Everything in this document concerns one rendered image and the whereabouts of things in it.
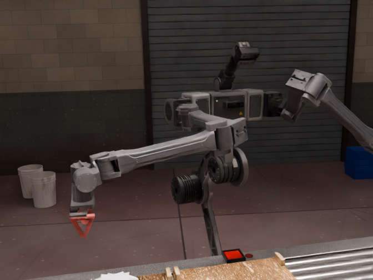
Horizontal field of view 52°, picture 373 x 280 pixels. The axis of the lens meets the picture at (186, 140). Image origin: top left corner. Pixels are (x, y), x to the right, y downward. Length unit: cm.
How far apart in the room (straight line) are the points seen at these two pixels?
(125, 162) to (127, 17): 476
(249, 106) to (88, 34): 423
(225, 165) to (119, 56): 411
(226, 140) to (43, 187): 373
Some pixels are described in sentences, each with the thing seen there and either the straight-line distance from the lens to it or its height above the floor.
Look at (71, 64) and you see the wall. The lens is 590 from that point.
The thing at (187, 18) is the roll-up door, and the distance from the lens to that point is 578.
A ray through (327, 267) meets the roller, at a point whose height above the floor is 91.
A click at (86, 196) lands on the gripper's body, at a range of 115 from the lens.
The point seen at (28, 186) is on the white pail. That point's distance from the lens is 521.
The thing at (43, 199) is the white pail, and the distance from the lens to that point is 483.
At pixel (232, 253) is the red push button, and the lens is 159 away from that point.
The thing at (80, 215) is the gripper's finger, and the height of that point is 127.
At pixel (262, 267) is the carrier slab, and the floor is 94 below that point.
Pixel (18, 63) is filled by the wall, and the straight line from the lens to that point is 610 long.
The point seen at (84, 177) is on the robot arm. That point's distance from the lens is 106.
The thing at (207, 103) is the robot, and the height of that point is 148.
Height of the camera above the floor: 169
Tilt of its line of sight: 12 degrees down
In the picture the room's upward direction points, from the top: 1 degrees counter-clockwise
